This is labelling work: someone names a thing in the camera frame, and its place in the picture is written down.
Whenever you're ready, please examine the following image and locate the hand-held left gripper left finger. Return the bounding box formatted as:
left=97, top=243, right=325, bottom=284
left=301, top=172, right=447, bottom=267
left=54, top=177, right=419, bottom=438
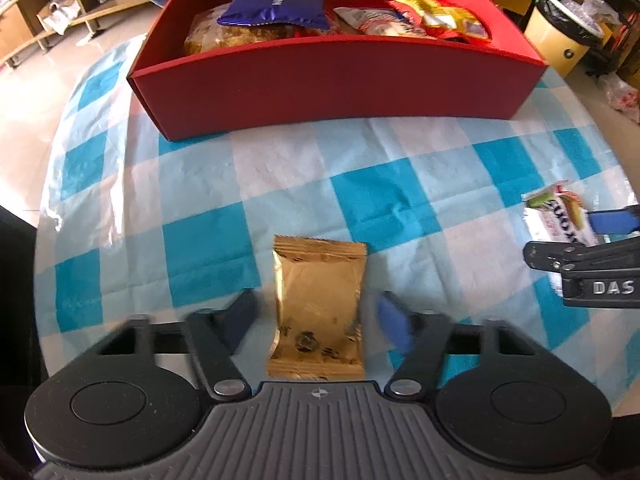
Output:
left=97, top=287, right=258, bottom=403

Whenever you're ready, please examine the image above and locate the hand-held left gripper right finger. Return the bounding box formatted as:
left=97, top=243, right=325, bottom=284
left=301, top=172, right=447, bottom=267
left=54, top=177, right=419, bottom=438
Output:
left=375, top=290, right=546, bottom=403

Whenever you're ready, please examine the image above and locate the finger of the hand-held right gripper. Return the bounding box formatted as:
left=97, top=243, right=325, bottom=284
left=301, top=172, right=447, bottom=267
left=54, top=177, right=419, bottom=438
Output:
left=522, top=240, right=640, bottom=273
left=585, top=204, right=640, bottom=236

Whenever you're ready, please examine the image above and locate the white green red snack packet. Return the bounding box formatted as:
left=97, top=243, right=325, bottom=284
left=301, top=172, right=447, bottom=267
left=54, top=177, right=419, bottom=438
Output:
left=520, top=180, right=598, bottom=247

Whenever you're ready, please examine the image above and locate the gold snack packet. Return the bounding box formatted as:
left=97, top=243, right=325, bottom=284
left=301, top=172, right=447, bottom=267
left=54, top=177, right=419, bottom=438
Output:
left=267, top=234, right=368, bottom=381

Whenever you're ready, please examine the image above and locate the red cardboard box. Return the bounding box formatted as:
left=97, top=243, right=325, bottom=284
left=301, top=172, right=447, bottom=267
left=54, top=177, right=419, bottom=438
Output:
left=126, top=0, right=548, bottom=142

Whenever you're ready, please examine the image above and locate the red yellow snack packet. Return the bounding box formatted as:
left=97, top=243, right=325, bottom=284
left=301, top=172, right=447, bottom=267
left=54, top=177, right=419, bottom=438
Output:
left=382, top=0, right=493, bottom=43

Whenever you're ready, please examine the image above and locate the yellow crispy snack clear packet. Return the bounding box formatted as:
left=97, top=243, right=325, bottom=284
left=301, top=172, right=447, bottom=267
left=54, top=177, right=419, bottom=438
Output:
left=184, top=2, right=301, bottom=56

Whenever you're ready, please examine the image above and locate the white bun clear packet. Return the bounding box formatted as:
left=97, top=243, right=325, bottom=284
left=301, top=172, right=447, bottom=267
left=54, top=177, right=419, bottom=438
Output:
left=332, top=6, right=426, bottom=38

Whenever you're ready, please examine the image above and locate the purple wafer packet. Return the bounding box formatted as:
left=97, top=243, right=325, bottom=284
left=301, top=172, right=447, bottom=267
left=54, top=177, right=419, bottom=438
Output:
left=216, top=0, right=331, bottom=31

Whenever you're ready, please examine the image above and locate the white plastic bag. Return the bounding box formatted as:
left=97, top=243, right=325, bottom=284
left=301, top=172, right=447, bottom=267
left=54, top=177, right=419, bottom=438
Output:
left=597, top=72, right=640, bottom=126

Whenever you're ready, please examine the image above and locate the blue white checkered tablecloth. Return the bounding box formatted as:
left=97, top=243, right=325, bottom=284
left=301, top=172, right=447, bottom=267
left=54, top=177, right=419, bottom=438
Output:
left=35, top=35, right=640, bottom=416

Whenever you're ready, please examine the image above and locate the black metal rack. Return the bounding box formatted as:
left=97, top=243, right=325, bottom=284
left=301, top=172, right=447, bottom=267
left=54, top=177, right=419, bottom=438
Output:
left=545, top=0, right=640, bottom=81

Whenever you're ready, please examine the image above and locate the yellow trash bin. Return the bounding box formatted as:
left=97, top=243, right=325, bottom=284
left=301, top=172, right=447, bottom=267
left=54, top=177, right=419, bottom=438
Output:
left=522, top=0, right=608, bottom=78

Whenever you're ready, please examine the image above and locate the black furniture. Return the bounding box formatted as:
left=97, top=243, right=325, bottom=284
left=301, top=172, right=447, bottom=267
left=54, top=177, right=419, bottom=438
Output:
left=0, top=205, right=48, bottom=461

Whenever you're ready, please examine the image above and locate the white paper bag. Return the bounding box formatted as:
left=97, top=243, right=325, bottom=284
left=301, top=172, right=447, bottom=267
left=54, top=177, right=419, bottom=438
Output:
left=37, top=0, right=81, bottom=36

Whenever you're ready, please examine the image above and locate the wooden TV cabinet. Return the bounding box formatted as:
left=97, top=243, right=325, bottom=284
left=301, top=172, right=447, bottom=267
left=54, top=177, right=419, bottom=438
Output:
left=0, top=0, right=548, bottom=68

